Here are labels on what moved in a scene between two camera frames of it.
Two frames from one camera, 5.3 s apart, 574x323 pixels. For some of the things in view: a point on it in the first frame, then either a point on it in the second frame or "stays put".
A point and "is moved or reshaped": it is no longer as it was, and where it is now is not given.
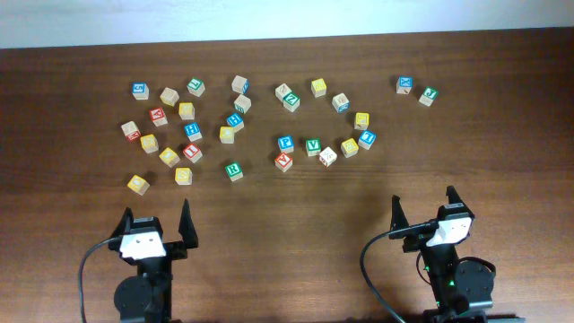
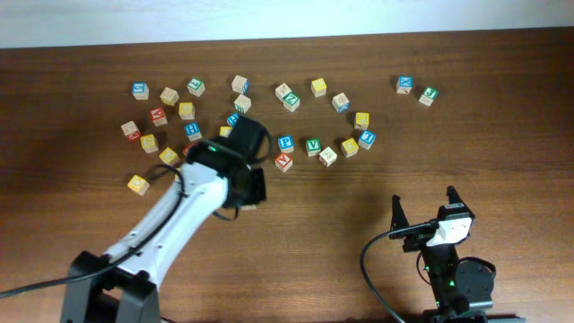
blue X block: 404,84 stays put
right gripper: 414,240 stays put
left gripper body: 173,252 to 250,185
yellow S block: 149,143 stays put
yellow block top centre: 318,87 stays put
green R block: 234,171 is moved or reshaped
